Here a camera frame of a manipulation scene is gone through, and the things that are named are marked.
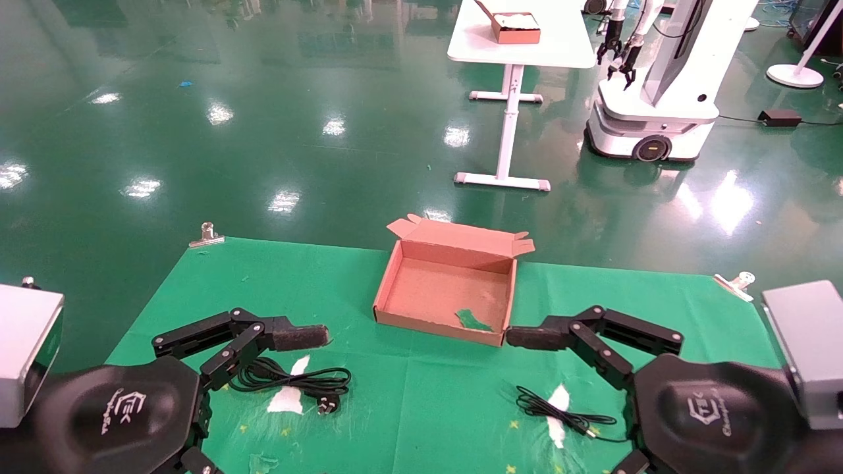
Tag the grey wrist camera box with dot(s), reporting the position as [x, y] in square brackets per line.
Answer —
[810, 349]
[23, 349]

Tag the black wheel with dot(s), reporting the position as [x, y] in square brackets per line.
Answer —
[595, 6]

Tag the black power adapter brick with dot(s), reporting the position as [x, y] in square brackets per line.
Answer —
[780, 118]

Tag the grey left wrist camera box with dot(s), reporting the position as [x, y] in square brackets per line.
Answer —
[23, 349]

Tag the black gripper of wheeled robot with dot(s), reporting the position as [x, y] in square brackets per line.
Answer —
[614, 31]
[632, 56]

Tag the small brown cardboard box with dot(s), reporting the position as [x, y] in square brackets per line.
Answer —
[517, 34]

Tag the white wheeled robot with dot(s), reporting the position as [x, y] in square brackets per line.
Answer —
[665, 112]

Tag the dark cabinet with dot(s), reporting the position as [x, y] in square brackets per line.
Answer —
[807, 20]

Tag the silver metal table clip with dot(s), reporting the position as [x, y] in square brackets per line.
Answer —
[732, 286]
[207, 232]

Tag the white table with pedestal leg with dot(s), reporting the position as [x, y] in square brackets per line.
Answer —
[566, 46]

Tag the white stand with round base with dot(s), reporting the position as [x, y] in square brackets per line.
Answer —
[793, 76]

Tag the small white round base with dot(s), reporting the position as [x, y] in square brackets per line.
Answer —
[752, 24]

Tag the white packing material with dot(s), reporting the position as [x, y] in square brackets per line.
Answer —
[517, 20]

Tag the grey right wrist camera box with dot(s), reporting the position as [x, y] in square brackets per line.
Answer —
[810, 349]

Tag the green table cloth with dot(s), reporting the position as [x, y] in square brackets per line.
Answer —
[428, 408]

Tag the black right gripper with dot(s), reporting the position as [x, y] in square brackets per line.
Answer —
[711, 421]

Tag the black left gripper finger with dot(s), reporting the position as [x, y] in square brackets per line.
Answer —
[296, 336]

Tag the open brown cardboard box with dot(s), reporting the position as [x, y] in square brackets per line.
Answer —
[435, 289]

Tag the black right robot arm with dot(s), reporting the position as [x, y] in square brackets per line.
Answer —
[826, 455]

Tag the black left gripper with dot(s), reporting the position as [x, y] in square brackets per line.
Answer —
[112, 421]

